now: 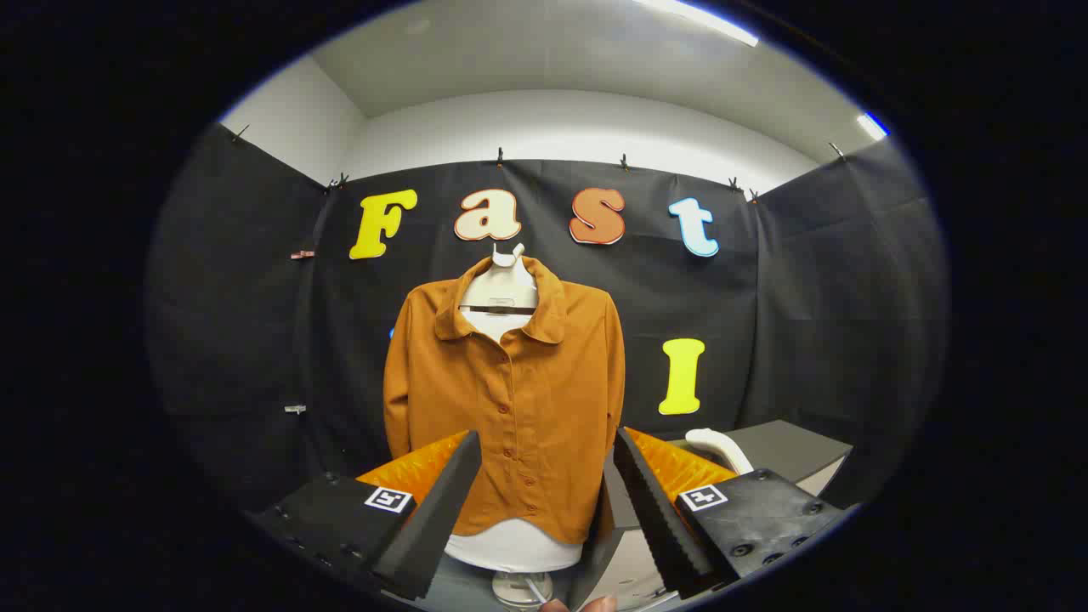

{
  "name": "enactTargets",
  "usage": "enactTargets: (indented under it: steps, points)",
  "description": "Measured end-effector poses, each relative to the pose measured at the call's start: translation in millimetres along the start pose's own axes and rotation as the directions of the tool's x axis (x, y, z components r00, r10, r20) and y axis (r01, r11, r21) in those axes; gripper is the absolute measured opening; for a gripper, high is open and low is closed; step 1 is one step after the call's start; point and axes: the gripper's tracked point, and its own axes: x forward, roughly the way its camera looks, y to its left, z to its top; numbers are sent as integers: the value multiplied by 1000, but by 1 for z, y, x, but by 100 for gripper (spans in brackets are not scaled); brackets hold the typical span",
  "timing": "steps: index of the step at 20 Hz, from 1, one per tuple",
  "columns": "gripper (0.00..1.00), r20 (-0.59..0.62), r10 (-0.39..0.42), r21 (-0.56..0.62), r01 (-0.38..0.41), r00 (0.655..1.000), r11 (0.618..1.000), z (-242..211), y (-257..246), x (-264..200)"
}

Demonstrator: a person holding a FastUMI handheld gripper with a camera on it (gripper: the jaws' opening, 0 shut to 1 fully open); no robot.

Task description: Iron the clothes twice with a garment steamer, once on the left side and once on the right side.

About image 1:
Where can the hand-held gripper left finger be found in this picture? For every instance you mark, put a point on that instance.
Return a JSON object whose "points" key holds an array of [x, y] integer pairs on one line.
{"points": [[433, 518]]}

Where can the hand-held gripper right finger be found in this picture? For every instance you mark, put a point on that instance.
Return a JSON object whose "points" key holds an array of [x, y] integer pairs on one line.
{"points": [[659, 518]]}

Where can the white garment steamer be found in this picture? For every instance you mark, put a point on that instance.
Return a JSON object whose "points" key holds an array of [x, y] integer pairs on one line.
{"points": [[722, 449]]}

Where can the orange button-up shirt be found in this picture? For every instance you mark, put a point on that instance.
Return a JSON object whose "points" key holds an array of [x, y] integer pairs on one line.
{"points": [[527, 399]]}

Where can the grey cabinet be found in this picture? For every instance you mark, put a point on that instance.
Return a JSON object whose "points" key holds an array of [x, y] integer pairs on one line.
{"points": [[790, 450]]}

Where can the white mannequin torso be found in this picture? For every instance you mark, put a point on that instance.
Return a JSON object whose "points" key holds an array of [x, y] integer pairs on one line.
{"points": [[503, 285]]}

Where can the black backdrop cloth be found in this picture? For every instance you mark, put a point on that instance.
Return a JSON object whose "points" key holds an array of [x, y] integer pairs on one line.
{"points": [[807, 306]]}

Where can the small ceiling light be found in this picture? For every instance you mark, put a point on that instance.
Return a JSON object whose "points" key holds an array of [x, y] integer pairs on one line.
{"points": [[872, 126]]}

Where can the long ceiling strip light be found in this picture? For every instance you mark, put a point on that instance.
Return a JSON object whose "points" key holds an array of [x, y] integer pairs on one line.
{"points": [[701, 20]]}

